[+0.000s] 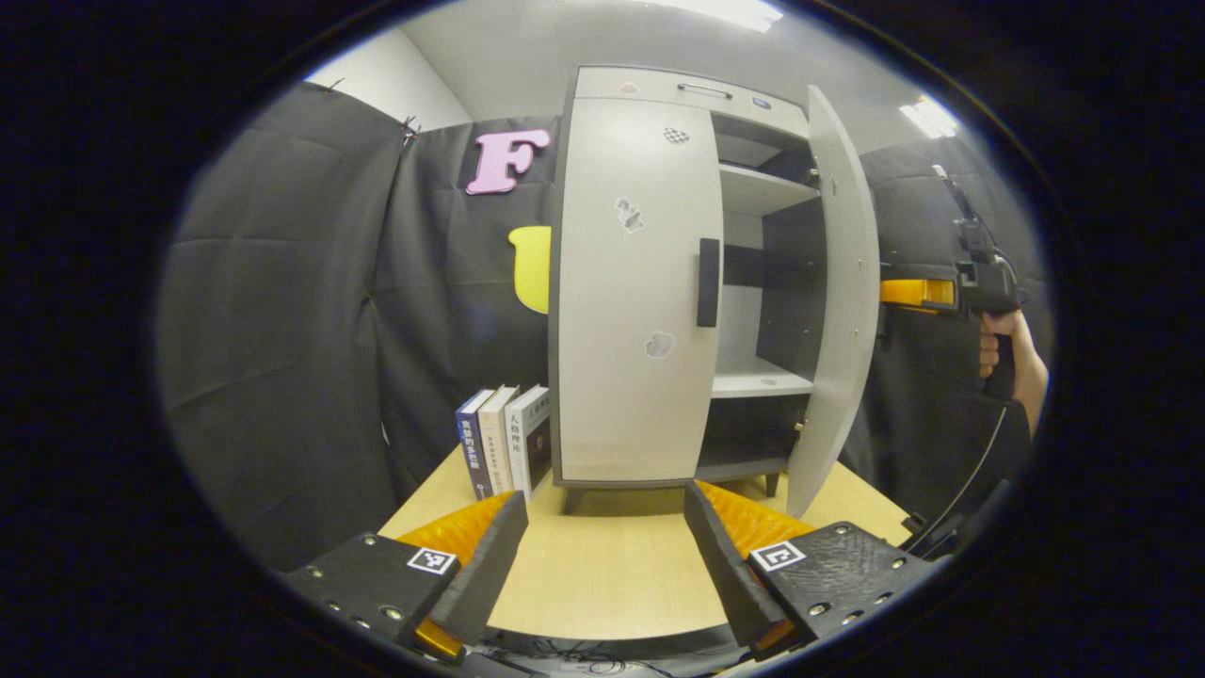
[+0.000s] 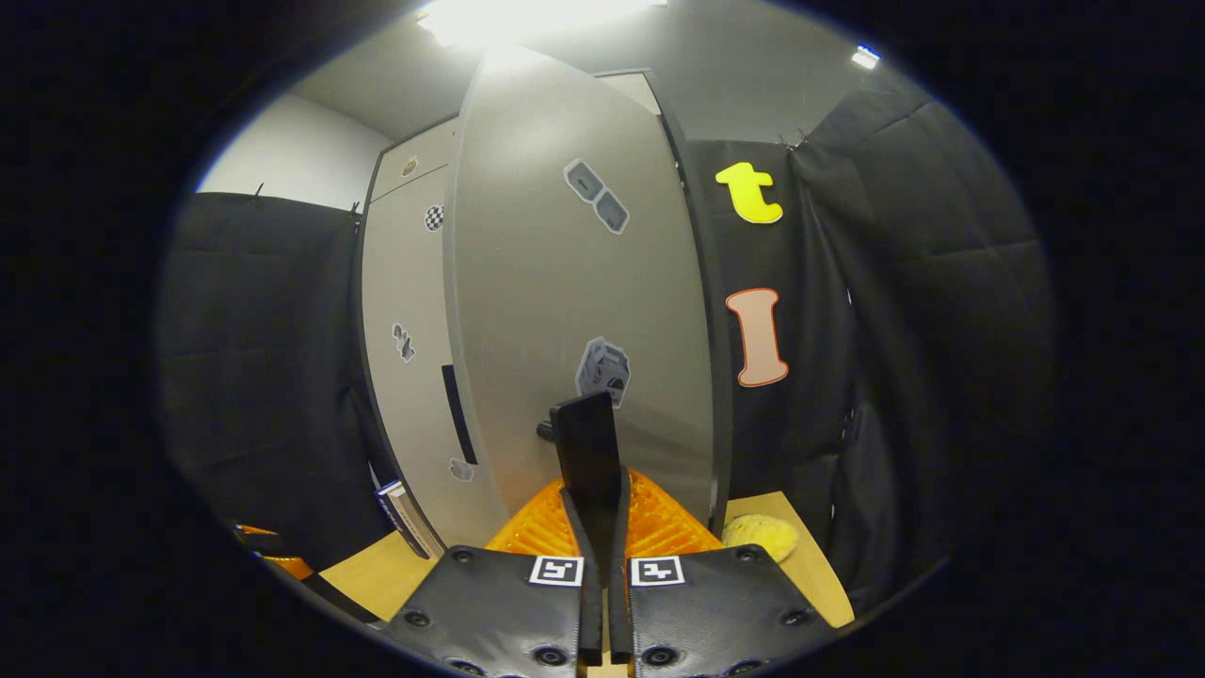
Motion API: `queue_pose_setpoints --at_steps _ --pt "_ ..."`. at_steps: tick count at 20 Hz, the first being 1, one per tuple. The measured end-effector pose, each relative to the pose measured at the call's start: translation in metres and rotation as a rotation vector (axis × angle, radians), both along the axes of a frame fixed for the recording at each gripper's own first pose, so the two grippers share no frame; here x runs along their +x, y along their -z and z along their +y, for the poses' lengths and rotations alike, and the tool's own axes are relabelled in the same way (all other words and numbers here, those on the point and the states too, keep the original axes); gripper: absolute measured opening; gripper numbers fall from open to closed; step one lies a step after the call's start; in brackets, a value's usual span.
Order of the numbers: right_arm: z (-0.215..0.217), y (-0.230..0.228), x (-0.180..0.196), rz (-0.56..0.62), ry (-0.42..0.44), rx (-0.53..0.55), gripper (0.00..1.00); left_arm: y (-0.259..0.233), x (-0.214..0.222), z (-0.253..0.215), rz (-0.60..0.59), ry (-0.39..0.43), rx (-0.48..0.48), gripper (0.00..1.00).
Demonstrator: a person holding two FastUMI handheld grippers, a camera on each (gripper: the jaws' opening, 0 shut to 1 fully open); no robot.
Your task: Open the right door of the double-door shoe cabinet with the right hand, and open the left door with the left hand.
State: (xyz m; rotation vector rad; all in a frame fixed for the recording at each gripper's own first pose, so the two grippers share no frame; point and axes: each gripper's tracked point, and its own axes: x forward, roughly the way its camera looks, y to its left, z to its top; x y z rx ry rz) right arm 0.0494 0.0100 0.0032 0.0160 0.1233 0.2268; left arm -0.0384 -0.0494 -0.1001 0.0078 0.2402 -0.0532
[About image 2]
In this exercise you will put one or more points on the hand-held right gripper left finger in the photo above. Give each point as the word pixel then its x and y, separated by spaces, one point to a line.
pixel 588 603

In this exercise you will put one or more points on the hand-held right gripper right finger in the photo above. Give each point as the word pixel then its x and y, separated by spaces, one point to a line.
pixel 618 603

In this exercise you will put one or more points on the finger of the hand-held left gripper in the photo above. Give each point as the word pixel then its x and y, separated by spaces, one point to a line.
pixel 287 563

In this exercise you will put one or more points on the grey double-door shoe cabinet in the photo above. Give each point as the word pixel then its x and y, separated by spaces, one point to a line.
pixel 717 377

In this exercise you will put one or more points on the grey cabinet door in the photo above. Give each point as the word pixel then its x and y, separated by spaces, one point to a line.
pixel 537 282
pixel 405 282

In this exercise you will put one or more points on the yellow sponge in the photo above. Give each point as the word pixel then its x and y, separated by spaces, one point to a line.
pixel 761 537

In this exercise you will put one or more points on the black backdrop cloth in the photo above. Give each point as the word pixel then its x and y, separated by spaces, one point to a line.
pixel 941 330

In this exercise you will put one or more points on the large ceiling light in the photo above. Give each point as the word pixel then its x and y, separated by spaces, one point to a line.
pixel 527 17

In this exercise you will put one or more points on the small ceiling light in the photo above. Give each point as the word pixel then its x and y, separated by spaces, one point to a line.
pixel 865 56

